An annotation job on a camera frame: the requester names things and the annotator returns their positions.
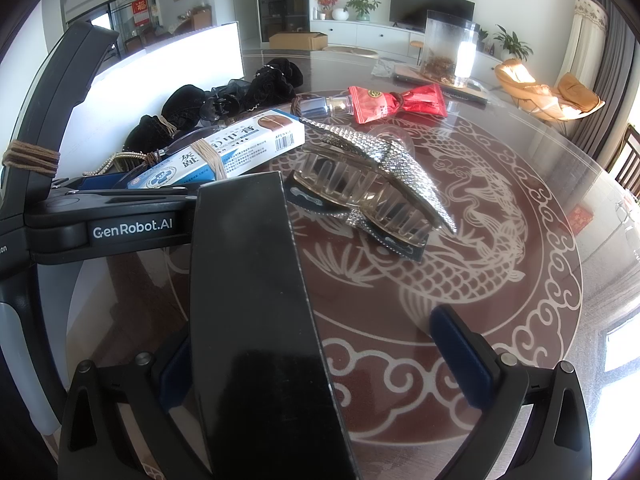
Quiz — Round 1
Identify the grey curtain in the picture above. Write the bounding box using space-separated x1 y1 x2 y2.
575 5 640 162

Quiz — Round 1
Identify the beige rubber band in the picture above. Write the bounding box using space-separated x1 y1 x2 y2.
192 139 227 182

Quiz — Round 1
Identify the black hair claw clip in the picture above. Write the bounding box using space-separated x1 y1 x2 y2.
200 94 242 124

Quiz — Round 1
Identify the white television cabinet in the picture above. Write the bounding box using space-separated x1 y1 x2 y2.
309 18 506 79

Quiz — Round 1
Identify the green potted plant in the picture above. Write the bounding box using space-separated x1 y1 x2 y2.
344 0 382 22

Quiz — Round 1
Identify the black velvet scrunchie with studs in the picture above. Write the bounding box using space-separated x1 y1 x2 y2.
122 115 176 155

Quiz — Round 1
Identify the black velvet scrunchie with chain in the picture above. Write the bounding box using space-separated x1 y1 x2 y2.
251 57 304 112

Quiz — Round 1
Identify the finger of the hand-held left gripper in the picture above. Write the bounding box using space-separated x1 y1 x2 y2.
49 176 201 201

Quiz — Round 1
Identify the plain black velvet scrunchie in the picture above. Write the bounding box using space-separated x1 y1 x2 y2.
162 83 212 129

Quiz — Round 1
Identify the black television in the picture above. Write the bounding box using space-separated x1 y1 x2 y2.
390 0 476 29

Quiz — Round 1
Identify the blue and white ointment box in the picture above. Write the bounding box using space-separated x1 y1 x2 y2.
126 109 307 192

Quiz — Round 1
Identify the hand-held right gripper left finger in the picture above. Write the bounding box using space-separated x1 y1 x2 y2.
57 332 216 480

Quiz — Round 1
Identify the rhinestone hair claw clip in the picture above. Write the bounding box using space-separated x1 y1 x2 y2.
284 116 459 264

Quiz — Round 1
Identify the white curtain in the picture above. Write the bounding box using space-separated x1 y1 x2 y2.
554 0 611 92

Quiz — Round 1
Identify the orange lounge chair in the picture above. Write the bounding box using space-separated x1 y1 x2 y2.
494 58 606 122

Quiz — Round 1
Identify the wooden dining chair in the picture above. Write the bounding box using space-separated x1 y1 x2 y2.
612 122 640 202

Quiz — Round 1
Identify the clear jar with black lid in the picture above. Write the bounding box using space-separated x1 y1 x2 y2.
419 9 482 89

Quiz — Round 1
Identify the cardboard box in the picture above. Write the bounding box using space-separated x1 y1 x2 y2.
268 31 329 51

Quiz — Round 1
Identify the glass display cabinet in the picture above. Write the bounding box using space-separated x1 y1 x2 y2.
255 0 311 44

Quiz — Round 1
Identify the leafy potted plant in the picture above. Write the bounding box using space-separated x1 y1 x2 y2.
492 24 534 62

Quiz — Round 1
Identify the patterned glass desktop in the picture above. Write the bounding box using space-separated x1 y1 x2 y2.
65 48 640 480

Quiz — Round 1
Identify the white board panel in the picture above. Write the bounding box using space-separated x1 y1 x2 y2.
92 20 242 112

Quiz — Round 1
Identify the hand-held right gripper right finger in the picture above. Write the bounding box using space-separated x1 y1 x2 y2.
430 304 598 480

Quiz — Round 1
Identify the pearl hair clip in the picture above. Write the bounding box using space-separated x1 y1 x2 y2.
82 151 152 177

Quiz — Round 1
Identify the red flower arrangement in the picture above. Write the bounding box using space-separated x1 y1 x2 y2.
313 0 344 20

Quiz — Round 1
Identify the glossy black box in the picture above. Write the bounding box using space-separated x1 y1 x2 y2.
189 171 361 480

